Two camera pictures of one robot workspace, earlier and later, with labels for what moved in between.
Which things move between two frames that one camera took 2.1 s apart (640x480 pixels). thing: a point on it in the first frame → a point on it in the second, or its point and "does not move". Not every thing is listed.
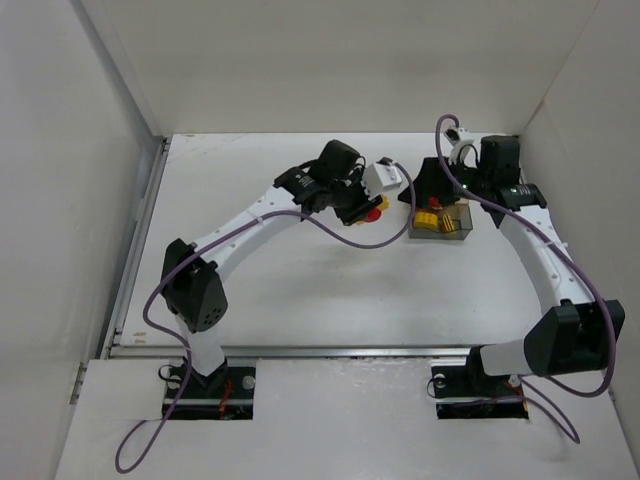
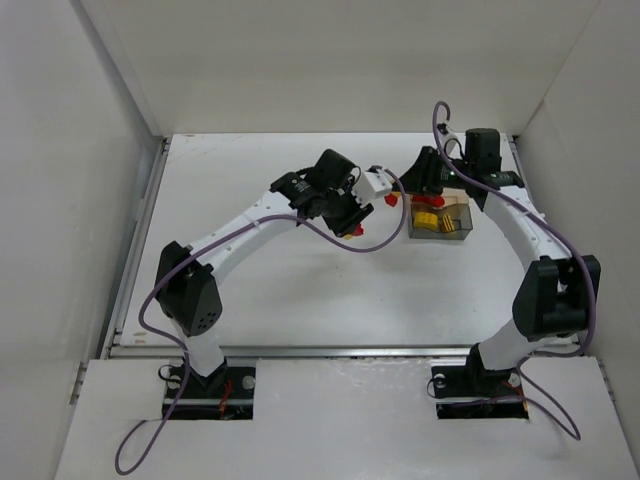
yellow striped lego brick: x=447 y=224 does not move
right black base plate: x=464 y=392 does not move
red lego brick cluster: x=374 y=215 → x=358 y=231
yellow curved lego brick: x=426 y=220 does not move
